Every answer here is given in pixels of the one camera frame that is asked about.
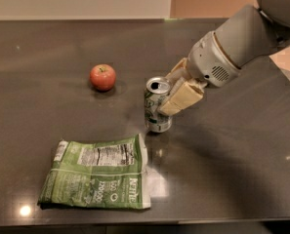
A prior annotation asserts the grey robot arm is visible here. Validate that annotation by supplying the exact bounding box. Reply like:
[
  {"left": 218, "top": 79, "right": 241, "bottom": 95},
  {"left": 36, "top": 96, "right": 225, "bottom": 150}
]
[{"left": 158, "top": 0, "right": 290, "bottom": 116}]

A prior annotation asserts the green jalapeno chip bag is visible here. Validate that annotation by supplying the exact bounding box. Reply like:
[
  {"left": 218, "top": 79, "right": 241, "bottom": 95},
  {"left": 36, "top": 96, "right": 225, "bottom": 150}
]
[{"left": 38, "top": 134, "right": 151, "bottom": 210}]

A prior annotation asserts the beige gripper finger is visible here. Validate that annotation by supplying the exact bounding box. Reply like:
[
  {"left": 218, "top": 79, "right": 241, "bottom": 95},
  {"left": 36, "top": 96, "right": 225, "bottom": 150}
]
[
  {"left": 158, "top": 78, "right": 207, "bottom": 116},
  {"left": 166, "top": 58, "right": 188, "bottom": 82}
]

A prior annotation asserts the green 7up soda can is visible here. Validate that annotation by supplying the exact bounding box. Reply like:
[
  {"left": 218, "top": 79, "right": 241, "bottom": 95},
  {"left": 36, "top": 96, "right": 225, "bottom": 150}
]
[{"left": 144, "top": 76, "right": 172, "bottom": 133}]

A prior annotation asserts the red apple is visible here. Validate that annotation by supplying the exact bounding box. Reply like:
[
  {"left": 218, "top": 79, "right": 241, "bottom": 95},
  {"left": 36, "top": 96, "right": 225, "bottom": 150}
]
[{"left": 90, "top": 64, "right": 116, "bottom": 92}]

